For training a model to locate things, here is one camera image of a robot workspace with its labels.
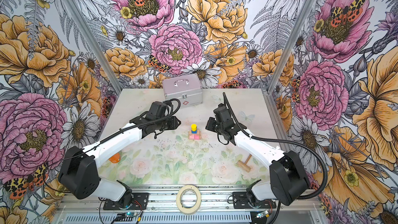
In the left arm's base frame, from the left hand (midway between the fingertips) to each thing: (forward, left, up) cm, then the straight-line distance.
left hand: (178, 126), depth 85 cm
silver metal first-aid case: (+29, -3, 0) cm, 29 cm away
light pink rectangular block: (0, -7, -12) cm, 14 cm away
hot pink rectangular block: (0, -10, -11) cm, 15 cm away
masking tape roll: (-37, -8, -11) cm, 39 cm away
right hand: (0, -16, 0) cm, 16 cm away
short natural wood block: (+1, -11, -8) cm, 14 cm away
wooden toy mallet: (-17, -35, -12) cm, 41 cm away
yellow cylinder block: (+1, -8, -2) cm, 9 cm away
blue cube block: (+1, -9, -7) cm, 11 cm away
